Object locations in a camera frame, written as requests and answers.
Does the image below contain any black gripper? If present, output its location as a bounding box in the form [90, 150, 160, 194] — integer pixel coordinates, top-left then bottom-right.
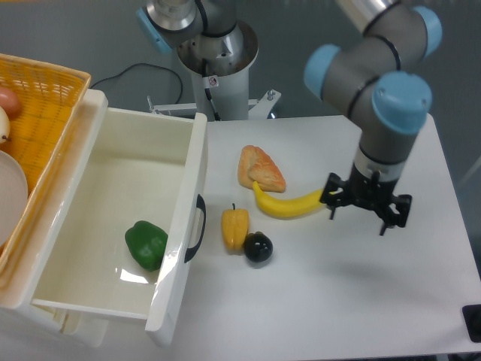
[319, 172, 413, 236]

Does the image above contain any green bell pepper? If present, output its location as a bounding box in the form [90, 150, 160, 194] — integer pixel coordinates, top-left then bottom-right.
[125, 220, 168, 272]

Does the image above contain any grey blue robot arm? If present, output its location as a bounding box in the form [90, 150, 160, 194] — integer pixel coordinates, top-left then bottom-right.
[136, 1, 443, 229]

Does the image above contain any dark black bell pepper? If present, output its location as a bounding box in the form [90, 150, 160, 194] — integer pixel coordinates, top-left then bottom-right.
[244, 232, 274, 263]

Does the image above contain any yellow bell pepper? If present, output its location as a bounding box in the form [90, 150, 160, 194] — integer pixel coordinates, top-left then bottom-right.
[221, 203, 250, 251]

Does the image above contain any white open upper drawer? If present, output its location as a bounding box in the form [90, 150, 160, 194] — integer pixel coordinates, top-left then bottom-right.
[33, 108, 207, 346]

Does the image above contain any white drawer cabinet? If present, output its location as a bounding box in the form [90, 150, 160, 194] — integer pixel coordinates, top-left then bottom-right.
[1, 89, 108, 347]

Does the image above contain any yellow banana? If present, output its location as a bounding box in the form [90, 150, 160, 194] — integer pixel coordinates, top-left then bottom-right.
[253, 181, 325, 219]

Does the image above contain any croissant bread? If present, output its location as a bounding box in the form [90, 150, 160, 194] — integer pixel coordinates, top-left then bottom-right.
[237, 145, 286, 193]

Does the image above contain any black object at table edge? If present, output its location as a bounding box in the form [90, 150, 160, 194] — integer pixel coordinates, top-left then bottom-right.
[462, 304, 481, 343]

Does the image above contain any yellow woven basket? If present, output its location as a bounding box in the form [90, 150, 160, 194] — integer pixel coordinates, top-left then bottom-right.
[1, 54, 91, 269]

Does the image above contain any white plate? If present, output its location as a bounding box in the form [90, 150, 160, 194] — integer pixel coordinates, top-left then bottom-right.
[0, 151, 28, 246]

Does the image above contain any red onion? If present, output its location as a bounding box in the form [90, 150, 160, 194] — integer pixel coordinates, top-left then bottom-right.
[0, 86, 22, 117]

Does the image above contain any white onion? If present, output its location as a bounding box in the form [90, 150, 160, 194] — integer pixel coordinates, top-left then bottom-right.
[0, 108, 11, 144]

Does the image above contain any white metal base frame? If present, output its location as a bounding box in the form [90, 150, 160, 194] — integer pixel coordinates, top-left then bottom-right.
[147, 89, 282, 120]

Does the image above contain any black drawer handle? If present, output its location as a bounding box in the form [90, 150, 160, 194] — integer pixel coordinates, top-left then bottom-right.
[184, 194, 207, 263]

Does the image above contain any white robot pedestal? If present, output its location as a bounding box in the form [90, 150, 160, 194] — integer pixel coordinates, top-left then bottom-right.
[177, 20, 259, 121]

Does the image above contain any black power cable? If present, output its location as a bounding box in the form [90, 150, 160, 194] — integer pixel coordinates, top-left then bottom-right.
[91, 62, 184, 105]

